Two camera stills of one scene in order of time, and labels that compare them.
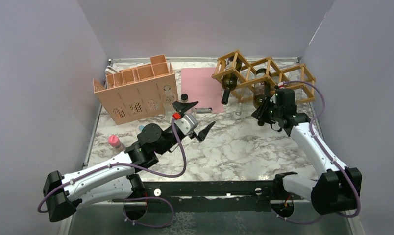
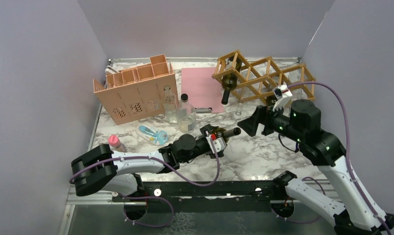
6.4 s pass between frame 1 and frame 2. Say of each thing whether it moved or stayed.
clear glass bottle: stayed
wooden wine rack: stayed
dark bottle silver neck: moved
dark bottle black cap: stayed
